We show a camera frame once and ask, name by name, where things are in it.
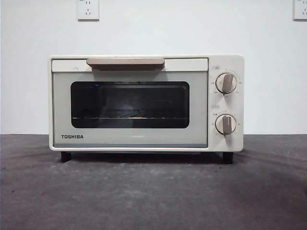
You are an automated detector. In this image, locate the glass oven door with handle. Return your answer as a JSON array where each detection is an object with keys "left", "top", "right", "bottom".
[{"left": 51, "top": 57, "right": 209, "bottom": 149}]

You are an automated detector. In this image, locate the cream oven knob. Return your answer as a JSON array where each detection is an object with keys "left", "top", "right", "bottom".
[
  {"left": 215, "top": 72, "right": 238, "bottom": 94},
  {"left": 214, "top": 114, "right": 237, "bottom": 138}
]

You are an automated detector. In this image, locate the cream Toshiba toaster oven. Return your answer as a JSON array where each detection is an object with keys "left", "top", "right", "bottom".
[{"left": 49, "top": 54, "right": 245, "bottom": 164}]

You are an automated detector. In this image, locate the metal wire oven rack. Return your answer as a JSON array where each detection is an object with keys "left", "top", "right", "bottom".
[{"left": 71, "top": 109, "right": 189, "bottom": 120}]

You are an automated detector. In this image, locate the white wall socket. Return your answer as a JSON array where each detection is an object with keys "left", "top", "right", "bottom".
[
  {"left": 77, "top": 0, "right": 100, "bottom": 21},
  {"left": 293, "top": 0, "right": 307, "bottom": 21}
]

